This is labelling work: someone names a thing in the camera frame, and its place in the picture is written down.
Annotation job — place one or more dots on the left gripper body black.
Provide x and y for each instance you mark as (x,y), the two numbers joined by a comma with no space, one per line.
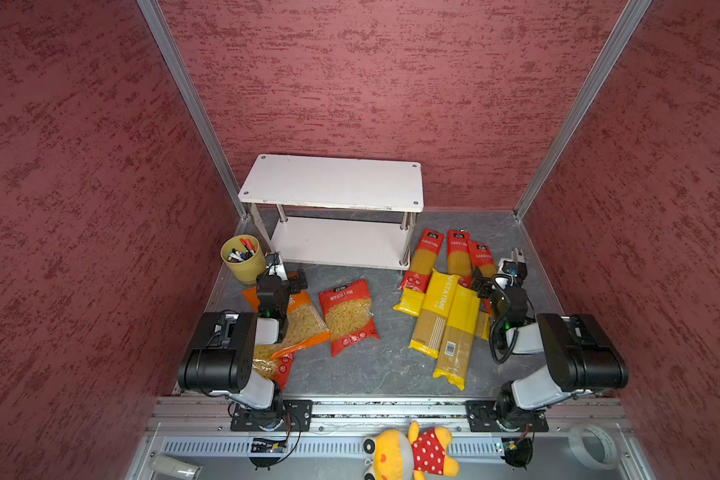
(294,279)

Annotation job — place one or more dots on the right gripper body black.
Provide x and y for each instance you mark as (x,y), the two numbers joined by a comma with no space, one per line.
(489,287)

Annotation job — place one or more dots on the yellow spaghetti pack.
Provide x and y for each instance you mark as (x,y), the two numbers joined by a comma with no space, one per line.
(434,310)
(410,302)
(456,344)

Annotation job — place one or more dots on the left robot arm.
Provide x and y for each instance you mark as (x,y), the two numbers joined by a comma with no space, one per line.
(219,359)

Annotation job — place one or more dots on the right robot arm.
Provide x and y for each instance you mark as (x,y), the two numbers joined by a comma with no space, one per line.
(580,359)

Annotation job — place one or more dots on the white two-tier shelf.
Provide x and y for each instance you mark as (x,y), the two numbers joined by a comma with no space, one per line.
(277,182)

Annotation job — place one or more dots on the small white black device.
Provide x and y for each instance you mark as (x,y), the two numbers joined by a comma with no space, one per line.
(518,259)

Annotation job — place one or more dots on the orange macaroni bag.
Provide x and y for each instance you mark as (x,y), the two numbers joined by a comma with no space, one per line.
(306,329)

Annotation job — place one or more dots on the red spaghetti pack right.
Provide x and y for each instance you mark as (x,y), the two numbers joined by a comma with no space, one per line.
(483,270)

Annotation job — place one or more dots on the red spaghetti pack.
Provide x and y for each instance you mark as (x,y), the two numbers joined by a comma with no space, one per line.
(483,270)
(418,275)
(458,257)

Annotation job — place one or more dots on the yellow pen cup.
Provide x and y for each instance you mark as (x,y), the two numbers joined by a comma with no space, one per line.
(244,257)

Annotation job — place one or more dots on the red spaghetti pack middle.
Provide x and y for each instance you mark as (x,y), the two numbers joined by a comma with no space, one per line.
(458,257)

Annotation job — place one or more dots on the red macaroni bag left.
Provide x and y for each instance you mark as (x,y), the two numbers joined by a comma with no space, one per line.
(277,370)

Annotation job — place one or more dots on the red macaroni bag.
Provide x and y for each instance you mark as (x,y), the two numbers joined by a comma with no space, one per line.
(347,313)
(277,370)

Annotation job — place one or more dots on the red macaroni bag centre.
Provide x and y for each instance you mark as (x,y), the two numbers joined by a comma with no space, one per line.
(347,313)

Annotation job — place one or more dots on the red spaghetti pack left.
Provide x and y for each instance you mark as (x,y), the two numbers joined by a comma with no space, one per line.
(418,275)

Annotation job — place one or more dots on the clear tape roll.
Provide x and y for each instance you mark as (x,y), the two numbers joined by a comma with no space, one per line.
(594,447)

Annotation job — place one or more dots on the yellow plush toy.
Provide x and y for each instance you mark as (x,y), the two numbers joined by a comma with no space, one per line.
(393,454)

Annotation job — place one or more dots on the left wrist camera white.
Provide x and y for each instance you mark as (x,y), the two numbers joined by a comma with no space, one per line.
(275,266)

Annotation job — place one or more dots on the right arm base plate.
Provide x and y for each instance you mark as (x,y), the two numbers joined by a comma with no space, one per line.
(486,416)

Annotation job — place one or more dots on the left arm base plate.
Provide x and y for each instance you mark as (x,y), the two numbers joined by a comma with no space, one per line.
(289,416)

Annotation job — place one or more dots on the right aluminium corner post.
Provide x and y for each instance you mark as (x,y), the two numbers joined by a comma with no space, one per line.
(622,31)

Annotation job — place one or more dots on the aluminium corner post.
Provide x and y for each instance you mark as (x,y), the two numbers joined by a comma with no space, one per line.
(622,31)
(169,50)

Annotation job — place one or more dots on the grey cylinder on rail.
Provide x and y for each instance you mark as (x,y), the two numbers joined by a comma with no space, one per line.
(175,468)

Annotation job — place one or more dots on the left aluminium corner post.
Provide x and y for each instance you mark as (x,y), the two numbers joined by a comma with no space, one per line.
(169,50)

